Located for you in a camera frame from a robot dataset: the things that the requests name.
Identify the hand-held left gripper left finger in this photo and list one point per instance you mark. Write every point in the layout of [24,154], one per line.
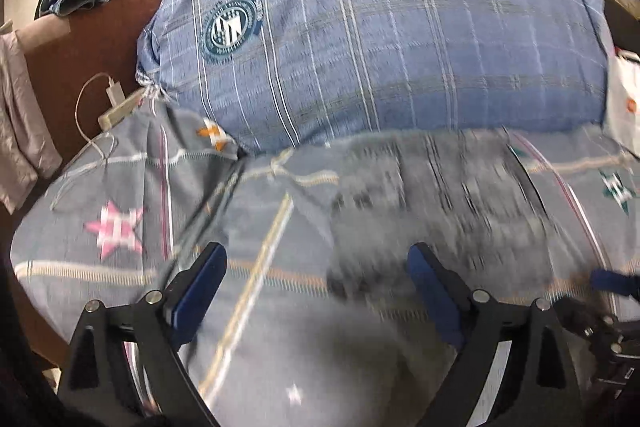
[200,287]

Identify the pale pink cloth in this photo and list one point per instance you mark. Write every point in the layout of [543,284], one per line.
[25,122]

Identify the brown headboard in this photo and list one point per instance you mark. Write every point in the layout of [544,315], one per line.
[85,52]

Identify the white power strip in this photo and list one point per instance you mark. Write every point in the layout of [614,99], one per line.
[122,109]

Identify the white cloth with orange dot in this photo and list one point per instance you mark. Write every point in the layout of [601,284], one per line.
[624,97]

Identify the white charger plug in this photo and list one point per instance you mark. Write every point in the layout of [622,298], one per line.
[114,92]

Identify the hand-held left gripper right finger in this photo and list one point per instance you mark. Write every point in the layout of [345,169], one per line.
[431,292]

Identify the blue plaid pillow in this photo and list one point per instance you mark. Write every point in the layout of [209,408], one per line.
[380,37]

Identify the grey star print bed sheet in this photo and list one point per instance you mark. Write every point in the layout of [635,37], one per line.
[150,177]

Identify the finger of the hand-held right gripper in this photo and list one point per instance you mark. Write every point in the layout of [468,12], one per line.
[615,283]

